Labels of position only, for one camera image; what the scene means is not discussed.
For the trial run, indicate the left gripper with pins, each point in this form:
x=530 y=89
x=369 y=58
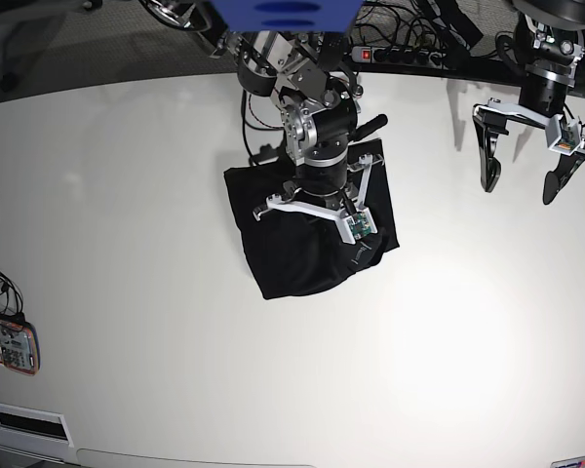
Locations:
x=490 y=121

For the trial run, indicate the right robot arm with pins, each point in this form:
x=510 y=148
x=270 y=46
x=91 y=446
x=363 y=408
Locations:
x=292 y=52

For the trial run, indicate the white table cable grommet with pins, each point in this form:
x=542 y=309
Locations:
x=45 y=425

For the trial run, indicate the orange clear component case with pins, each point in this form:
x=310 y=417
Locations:
x=19 y=348

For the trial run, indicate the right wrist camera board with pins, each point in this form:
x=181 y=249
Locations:
x=360 y=225

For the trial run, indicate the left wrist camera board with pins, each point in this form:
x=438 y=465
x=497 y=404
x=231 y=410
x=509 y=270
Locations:
x=566 y=138

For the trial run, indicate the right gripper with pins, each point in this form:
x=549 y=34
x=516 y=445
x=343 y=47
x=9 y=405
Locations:
x=334 y=206

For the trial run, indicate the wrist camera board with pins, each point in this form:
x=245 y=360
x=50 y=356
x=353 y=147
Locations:
x=566 y=138
x=360 y=225

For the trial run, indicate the black power strip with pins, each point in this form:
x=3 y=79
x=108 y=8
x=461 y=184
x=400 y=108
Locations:
x=402 y=55

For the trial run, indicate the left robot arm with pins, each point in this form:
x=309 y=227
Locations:
x=544 y=52

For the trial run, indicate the blue plastic bin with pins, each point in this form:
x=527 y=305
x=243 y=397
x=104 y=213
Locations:
x=288 y=15

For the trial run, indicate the black T-shirt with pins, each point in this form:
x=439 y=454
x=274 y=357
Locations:
x=298 y=254

